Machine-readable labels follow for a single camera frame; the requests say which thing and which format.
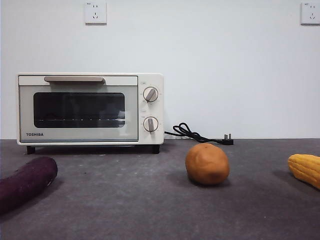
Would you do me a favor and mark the glass oven door with handle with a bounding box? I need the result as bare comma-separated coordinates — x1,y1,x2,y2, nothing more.
18,75,139,144

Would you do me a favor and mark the purple eggplant with green stem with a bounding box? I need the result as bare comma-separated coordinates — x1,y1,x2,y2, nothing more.
0,156,59,216

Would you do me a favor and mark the white Toshiba toaster oven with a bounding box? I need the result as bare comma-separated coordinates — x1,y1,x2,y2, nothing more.
16,72,165,155

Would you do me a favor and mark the beige round oven knob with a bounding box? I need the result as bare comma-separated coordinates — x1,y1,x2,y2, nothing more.
142,116,159,134
142,86,159,103

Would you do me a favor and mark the brown potato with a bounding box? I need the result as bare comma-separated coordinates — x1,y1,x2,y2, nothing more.
184,142,230,186

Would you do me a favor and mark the yellow corn cob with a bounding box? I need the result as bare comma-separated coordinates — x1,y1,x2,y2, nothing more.
287,153,320,190

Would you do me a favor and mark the black power cable with plug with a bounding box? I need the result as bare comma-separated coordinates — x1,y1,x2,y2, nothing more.
164,122,235,146

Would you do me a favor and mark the metal wire oven rack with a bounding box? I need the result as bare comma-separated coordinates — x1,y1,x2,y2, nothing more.
37,118,126,123

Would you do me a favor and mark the white wall socket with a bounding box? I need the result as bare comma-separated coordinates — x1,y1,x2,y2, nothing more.
300,1,320,26
84,1,108,26

